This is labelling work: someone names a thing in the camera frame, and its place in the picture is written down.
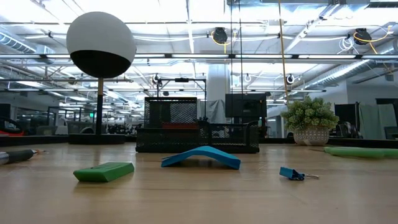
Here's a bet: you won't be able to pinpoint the black mesh desk organizer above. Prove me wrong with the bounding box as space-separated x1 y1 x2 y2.
136 96 261 154

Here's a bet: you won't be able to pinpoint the green eraser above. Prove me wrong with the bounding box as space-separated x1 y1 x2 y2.
73 162 135 183

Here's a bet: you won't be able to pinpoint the green handled scissors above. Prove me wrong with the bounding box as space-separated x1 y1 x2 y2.
310 146 398 160

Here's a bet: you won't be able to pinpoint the black and silver pen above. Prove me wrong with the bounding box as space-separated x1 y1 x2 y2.
0 149 38 166

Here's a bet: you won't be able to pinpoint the grey fabric cover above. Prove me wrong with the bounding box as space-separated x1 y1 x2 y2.
206 99 228 124

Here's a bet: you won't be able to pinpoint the blue sticky note pad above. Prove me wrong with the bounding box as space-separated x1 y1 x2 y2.
160 145 242 170

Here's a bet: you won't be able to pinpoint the black monitor on stand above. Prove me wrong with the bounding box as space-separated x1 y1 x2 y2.
224 93 267 125

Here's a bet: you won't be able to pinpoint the blue binder clip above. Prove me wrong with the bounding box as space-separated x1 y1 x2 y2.
279 167 320 182

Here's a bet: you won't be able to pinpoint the green potted plant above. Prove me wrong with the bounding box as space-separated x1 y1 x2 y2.
281 95 340 147

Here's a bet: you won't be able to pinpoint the white globe lamp black base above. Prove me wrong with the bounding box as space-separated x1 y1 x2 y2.
66 11 137 146

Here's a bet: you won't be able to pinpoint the grey green fabric panel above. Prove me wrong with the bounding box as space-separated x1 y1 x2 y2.
359 104 397 140

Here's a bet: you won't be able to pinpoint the red cart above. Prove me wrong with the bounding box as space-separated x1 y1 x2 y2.
0 119 25 137

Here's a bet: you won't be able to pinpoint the black metal gantry frame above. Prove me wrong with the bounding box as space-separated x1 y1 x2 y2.
156 77 208 121

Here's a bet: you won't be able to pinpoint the black hanging cable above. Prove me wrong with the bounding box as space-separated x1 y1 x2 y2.
238 0 244 94
229 0 233 94

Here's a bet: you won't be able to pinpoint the black ceiling cable reel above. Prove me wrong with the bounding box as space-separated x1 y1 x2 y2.
353 27 373 46
211 27 229 46

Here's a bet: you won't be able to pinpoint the thick yellow hanging cable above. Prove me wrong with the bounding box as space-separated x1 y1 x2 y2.
277 0 290 105

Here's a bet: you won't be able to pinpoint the black metal rig frame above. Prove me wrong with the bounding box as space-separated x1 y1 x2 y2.
46 106 97 135

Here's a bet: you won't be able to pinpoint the black table frame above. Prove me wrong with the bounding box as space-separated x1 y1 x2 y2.
0 134 398 149

